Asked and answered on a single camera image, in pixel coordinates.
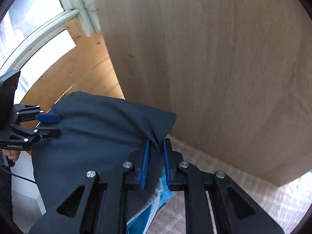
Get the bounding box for dark grey trousers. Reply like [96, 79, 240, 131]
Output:
[31, 92, 176, 220]

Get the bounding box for person's left hand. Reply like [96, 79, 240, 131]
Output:
[1, 149, 21, 162]

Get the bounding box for white shirt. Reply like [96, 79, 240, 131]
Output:
[127, 179, 163, 228]

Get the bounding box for light blue garment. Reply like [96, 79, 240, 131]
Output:
[126, 168, 174, 234]

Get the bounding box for light pine wooden panel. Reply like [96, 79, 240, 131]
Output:
[22, 18, 124, 112]

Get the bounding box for large brown wooden board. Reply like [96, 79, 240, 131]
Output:
[94, 0, 311, 185]

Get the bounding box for pink plaid table cloth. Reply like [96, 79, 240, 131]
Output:
[148, 138, 311, 233]

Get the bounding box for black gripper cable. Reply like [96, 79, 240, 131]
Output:
[0, 165, 37, 184]

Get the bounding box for white window frame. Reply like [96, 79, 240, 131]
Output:
[1, 0, 100, 104]

